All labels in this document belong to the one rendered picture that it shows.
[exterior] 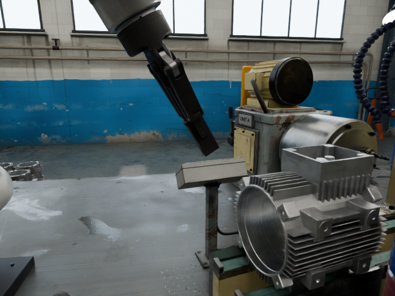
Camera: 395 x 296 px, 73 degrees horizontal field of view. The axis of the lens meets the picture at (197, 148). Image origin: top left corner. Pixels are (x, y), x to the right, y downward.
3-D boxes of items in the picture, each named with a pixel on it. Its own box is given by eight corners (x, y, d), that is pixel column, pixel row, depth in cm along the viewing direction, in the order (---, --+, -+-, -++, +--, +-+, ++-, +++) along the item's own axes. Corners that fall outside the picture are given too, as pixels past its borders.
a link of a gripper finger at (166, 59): (159, 41, 39) (167, 34, 34) (177, 73, 41) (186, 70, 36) (146, 49, 39) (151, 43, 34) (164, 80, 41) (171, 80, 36)
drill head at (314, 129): (303, 165, 118) (308, 108, 112) (384, 197, 85) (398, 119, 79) (254, 171, 110) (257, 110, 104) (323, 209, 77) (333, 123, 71)
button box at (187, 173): (237, 181, 73) (233, 163, 75) (248, 175, 67) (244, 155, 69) (177, 189, 68) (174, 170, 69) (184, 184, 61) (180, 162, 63)
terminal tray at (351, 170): (324, 175, 58) (328, 143, 56) (370, 194, 48) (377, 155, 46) (278, 182, 54) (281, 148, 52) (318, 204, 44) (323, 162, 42)
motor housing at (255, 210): (303, 229, 65) (311, 154, 61) (379, 282, 48) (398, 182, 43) (231, 246, 58) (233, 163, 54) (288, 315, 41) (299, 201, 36)
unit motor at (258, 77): (264, 146, 141) (269, 63, 131) (310, 163, 111) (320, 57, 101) (220, 150, 132) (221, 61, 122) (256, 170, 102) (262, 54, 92)
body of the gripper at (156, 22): (165, 0, 35) (198, 64, 39) (154, 14, 43) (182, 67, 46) (116, 27, 34) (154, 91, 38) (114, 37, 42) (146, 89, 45)
